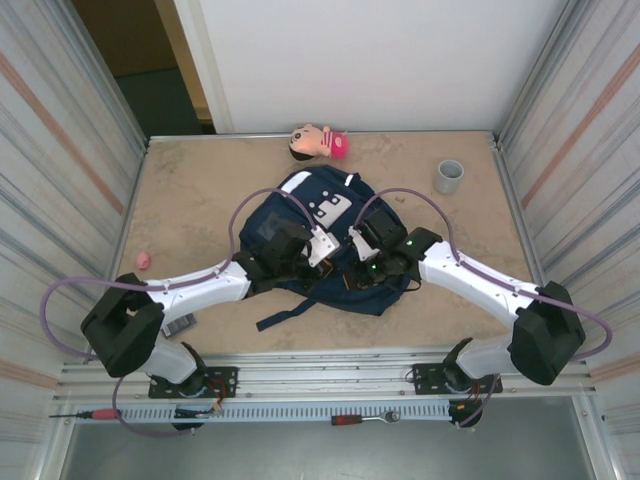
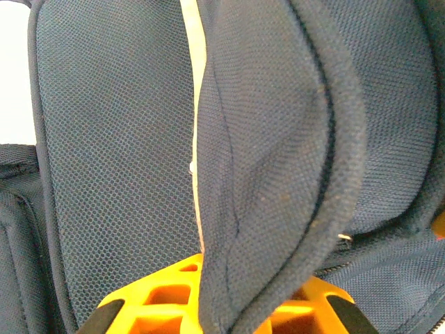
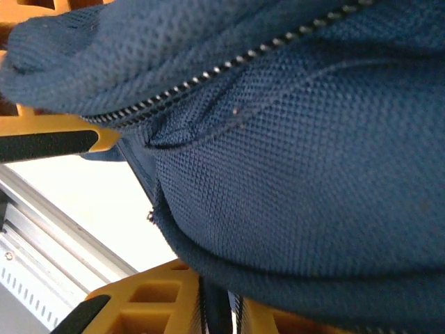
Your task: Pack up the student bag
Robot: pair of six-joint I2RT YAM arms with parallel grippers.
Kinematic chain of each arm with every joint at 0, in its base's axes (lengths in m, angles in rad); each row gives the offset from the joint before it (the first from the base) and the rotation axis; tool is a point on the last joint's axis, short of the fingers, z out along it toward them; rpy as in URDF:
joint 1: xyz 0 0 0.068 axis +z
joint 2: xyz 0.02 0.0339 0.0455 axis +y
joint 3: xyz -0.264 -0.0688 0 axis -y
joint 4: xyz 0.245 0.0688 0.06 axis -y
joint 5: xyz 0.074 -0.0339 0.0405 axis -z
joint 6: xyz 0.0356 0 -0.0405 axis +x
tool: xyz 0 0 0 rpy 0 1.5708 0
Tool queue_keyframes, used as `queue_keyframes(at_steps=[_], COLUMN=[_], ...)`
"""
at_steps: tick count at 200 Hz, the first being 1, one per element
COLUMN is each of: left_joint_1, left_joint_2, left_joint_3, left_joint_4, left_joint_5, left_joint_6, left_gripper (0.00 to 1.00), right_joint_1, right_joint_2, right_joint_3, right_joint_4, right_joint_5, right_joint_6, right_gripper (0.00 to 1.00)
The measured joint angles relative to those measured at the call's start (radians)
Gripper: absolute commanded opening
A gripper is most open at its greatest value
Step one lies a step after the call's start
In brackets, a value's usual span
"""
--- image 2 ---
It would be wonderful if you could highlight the navy blue backpack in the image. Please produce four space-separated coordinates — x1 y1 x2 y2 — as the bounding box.
0 0 445 334

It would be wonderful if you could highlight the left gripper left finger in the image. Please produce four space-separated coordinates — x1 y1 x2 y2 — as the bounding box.
76 253 204 334

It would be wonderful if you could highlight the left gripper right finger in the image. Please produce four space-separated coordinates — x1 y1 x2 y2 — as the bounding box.
264 276 378 334

